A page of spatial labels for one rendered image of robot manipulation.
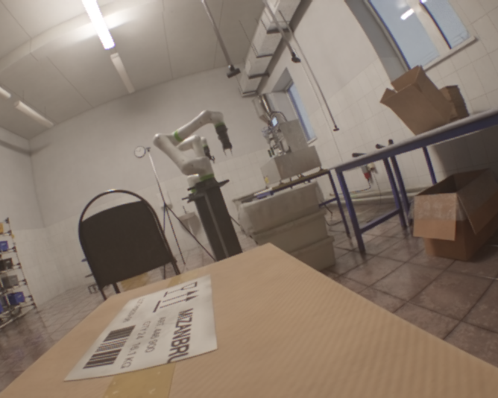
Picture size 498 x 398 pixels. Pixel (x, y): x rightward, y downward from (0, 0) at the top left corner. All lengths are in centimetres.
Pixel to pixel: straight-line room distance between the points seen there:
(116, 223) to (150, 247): 19
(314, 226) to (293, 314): 177
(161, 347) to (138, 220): 97
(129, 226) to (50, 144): 688
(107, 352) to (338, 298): 19
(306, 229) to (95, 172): 588
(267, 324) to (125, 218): 100
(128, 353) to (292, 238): 176
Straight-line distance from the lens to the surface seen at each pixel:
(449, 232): 148
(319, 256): 199
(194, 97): 694
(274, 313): 18
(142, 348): 21
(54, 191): 751
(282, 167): 246
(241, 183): 632
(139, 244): 116
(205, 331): 20
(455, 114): 186
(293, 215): 189
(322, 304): 17
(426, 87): 149
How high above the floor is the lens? 73
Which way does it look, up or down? level
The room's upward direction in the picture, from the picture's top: 19 degrees counter-clockwise
